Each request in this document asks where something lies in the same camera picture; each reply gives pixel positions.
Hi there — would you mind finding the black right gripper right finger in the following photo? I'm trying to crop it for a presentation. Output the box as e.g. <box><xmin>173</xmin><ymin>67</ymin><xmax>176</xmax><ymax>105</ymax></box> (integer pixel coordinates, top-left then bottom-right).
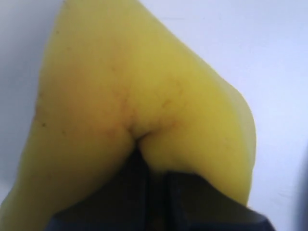
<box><xmin>166</xmin><ymin>173</ymin><xmax>273</xmax><ymax>231</ymax></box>

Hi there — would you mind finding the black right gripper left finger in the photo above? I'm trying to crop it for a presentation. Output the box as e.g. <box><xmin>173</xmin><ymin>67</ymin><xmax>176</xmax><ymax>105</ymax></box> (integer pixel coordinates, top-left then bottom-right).
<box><xmin>49</xmin><ymin>148</ymin><xmax>151</xmax><ymax>231</ymax></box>

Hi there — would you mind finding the yellow sponge block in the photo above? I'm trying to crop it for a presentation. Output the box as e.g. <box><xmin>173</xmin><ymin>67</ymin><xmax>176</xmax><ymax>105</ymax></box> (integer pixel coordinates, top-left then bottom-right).
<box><xmin>0</xmin><ymin>0</ymin><xmax>256</xmax><ymax>231</ymax></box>

